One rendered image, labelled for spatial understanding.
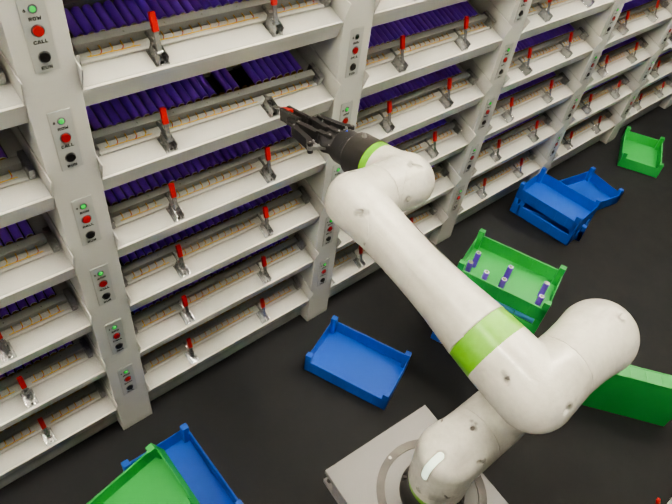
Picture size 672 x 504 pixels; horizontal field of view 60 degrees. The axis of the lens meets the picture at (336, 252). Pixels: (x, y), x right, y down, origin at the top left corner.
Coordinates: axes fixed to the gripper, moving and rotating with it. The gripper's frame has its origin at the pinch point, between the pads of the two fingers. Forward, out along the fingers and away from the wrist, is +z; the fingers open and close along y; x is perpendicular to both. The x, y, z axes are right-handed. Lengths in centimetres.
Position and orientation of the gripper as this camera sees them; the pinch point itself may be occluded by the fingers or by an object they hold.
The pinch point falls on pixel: (294, 117)
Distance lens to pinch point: 134.6
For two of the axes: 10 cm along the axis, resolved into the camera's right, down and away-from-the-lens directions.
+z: -6.6, -4.8, 5.8
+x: 0.2, -7.8, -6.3
